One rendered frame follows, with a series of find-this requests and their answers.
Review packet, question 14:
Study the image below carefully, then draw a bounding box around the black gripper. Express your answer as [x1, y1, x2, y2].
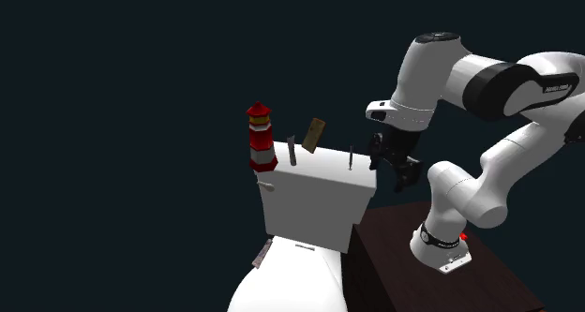
[368, 125, 425, 194]

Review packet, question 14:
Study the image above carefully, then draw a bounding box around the brown flat rectangular phone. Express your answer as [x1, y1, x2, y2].
[301, 117, 327, 155]

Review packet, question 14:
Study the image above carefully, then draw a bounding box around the white toilet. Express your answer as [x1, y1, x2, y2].
[226, 140, 379, 312]

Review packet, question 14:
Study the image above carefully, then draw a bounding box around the grey upright tool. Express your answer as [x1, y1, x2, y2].
[286, 135, 298, 168]

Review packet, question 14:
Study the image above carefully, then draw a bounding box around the dark brown robot stand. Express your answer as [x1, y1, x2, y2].
[341, 200, 546, 312]

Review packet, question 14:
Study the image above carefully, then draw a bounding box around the red white lighthouse figure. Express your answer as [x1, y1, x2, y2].
[246, 101, 279, 173]

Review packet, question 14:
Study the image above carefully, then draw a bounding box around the grey flat strip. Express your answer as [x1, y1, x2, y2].
[251, 238, 274, 270]

